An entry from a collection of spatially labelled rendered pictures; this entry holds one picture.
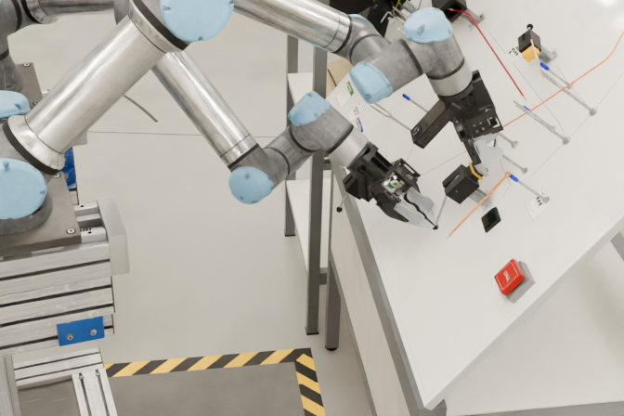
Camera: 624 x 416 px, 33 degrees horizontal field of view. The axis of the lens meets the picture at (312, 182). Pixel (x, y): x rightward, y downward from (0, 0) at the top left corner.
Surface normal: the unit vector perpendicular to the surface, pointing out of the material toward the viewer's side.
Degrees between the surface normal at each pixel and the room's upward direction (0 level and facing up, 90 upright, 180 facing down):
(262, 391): 0
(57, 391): 0
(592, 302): 0
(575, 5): 52
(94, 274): 90
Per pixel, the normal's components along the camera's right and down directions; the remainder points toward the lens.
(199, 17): 0.41, 0.42
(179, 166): 0.03, -0.84
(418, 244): -0.77, -0.47
